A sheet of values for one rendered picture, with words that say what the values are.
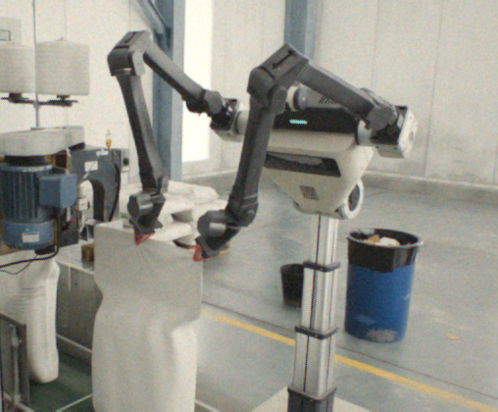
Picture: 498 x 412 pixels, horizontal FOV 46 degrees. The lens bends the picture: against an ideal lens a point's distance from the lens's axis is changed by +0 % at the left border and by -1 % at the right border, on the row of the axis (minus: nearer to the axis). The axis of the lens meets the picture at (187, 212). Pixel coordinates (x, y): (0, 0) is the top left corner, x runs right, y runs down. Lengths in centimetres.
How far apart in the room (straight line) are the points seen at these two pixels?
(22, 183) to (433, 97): 854
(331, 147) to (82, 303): 143
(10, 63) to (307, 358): 148
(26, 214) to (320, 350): 117
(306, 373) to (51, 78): 140
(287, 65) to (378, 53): 880
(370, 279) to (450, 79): 625
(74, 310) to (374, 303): 195
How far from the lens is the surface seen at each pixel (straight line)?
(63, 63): 178
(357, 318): 396
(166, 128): 800
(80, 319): 280
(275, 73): 138
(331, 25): 1057
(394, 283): 385
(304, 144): 189
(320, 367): 228
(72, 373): 258
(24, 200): 173
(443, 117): 975
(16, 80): 200
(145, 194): 179
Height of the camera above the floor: 156
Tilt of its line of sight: 12 degrees down
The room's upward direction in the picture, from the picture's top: 1 degrees clockwise
